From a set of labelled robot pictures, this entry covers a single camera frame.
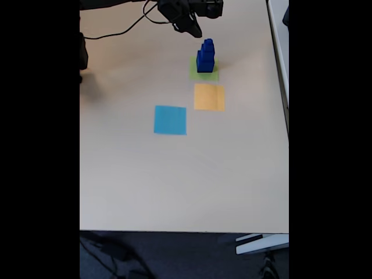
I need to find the medium blue cube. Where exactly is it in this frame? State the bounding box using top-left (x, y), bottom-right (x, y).
top-left (200, 44), bottom-right (216, 64)

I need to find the large blue cube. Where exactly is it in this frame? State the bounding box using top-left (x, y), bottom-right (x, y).
top-left (196, 50), bottom-right (216, 74)

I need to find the green paper square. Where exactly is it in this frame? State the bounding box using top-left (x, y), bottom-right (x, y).
top-left (189, 56), bottom-right (220, 82)

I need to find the orange paper square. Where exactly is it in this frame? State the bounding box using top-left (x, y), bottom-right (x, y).
top-left (193, 83), bottom-right (226, 112)

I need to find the light blue paper square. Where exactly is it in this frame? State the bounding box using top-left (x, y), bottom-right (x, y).
top-left (153, 105), bottom-right (187, 136)

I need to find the white table foot bar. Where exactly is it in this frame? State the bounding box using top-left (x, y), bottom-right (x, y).
top-left (235, 233), bottom-right (289, 256)

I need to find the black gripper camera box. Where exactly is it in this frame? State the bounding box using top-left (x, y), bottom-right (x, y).
top-left (188, 0), bottom-right (224, 19)

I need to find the short looped wrist cable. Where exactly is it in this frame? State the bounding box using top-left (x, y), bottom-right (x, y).
top-left (142, 0), bottom-right (172, 24)

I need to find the thick black floor cable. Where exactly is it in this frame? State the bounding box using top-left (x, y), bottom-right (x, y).
top-left (80, 232), bottom-right (152, 279)

